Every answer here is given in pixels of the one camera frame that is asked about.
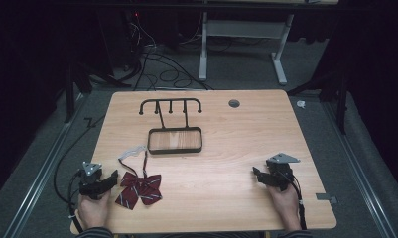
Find person's left striped sleeve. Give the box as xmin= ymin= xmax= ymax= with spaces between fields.
xmin=74 ymin=226 xmax=115 ymax=238

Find silver floor rail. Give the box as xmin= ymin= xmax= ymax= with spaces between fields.
xmin=2 ymin=93 xmax=88 ymax=238
xmin=322 ymin=100 xmax=398 ymax=238

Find black metal hook rack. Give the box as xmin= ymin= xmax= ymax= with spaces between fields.
xmin=138 ymin=97 xmax=203 ymax=156

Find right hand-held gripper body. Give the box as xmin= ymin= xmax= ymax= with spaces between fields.
xmin=258 ymin=152 xmax=301 ymax=192

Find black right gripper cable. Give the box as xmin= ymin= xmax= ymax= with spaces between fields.
xmin=279 ymin=170 xmax=308 ymax=231

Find grey tape patch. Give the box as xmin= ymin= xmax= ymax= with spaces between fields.
xmin=315 ymin=192 xmax=338 ymax=204

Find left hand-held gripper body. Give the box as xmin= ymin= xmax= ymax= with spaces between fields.
xmin=78 ymin=161 xmax=112 ymax=200

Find person's left hand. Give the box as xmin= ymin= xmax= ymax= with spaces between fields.
xmin=77 ymin=190 xmax=112 ymax=230

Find black metal stand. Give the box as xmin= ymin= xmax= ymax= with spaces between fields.
xmin=287 ymin=70 xmax=349 ymax=135
xmin=63 ymin=60 xmax=95 ymax=124

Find person's right hand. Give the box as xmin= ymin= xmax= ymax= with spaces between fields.
xmin=266 ymin=183 xmax=302 ymax=232

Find white metal desk frame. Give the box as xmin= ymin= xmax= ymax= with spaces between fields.
xmin=199 ymin=11 xmax=295 ymax=86

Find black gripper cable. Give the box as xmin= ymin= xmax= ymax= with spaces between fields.
xmin=279 ymin=170 xmax=308 ymax=231
xmin=53 ymin=113 xmax=105 ymax=234

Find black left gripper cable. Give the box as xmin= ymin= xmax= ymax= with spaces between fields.
xmin=53 ymin=113 xmax=105 ymax=234

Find dark red striped bow tie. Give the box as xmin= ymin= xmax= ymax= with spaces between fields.
xmin=114 ymin=145 xmax=164 ymax=211

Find bundle of black floor cables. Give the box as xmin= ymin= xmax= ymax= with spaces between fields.
xmin=121 ymin=13 xmax=214 ymax=91

